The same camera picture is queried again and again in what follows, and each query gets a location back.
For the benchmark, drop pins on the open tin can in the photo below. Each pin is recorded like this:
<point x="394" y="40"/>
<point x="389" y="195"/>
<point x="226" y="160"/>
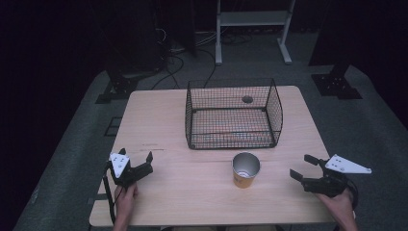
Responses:
<point x="243" y="181"/>

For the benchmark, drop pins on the black stand base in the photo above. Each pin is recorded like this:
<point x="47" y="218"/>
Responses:
<point x="118" y="88"/>
<point x="335" y="85"/>

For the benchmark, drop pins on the black square floor frame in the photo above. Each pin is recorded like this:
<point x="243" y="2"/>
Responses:
<point x="109" y="126"/>

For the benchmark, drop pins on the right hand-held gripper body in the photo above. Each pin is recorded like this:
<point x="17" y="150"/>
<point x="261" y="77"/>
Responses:
<point x="332" y="184"/>

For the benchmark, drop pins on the white metal stand frame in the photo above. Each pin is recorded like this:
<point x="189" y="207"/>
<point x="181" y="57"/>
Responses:
<point x="253" y="18"/>

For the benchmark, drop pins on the person's right hand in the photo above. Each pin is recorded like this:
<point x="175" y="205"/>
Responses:
<point x="338" y="205"/>

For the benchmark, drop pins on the small dark round object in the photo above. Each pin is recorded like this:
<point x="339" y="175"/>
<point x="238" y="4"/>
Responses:
<point x="247" y="99"/>

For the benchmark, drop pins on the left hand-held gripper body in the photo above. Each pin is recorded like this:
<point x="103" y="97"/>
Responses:
<point x="128" y="174"/>

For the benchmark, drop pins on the person's left hand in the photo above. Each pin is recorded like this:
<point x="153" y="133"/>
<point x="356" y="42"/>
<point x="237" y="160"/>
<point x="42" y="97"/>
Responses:
<point x="125" y="197"/>

